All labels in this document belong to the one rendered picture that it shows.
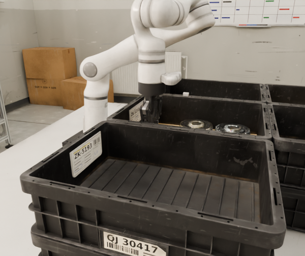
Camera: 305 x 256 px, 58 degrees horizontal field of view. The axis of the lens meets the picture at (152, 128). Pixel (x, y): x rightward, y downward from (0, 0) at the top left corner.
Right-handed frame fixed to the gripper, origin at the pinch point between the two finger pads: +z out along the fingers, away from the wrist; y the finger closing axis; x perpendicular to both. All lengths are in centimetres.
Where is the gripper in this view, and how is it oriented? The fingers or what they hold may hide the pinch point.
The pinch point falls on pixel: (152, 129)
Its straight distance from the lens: 80.3
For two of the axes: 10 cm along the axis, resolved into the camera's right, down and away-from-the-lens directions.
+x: 9.5, 1.1, -2.9
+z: 0.0, 9.3, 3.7
